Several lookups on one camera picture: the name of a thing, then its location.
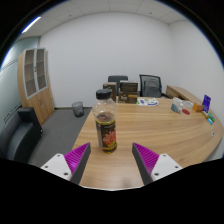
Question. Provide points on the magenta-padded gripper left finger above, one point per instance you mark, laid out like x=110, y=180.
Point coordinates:
x=75, y=160

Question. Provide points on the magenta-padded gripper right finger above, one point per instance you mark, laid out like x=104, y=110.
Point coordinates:
x=148, y=160

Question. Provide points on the clear black-capped drink bottle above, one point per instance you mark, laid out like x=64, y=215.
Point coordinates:
x=106, y=133

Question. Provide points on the dark mesh waste bin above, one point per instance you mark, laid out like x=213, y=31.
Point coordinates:
x=78, y=109

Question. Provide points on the white printed leaflet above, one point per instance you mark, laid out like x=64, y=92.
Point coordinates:
x=147, y=101

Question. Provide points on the flat round red coaster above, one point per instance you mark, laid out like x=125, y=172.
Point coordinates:
x=186, y=112

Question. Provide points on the white mug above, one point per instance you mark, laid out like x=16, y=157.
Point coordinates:
x=176, y=105

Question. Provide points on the black leather sofa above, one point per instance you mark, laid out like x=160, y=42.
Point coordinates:
x=16, y=136

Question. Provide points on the light brown cardboard box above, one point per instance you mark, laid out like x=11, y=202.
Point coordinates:
x=130, y=99

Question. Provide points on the wooden shelf cabinet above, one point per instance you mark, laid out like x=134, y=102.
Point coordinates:
x=36, y=100

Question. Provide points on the small blue packet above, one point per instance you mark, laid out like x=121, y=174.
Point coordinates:
x=210, y=122

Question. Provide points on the black mesh office chair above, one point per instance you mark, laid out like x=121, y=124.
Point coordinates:
x=151, y=86

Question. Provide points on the wooden side desk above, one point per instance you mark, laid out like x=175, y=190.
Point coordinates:
x=181, y=92

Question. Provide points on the large dark brown box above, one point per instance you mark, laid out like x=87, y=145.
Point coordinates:
x=129, y=87

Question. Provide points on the purple package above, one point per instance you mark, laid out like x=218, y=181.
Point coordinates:
x=206, y=103

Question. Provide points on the black padded visitor chair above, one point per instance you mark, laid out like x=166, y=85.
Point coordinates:
x=117, y=78

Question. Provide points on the rectangular ceiling light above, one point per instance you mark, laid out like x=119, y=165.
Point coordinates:
x=31, y=24

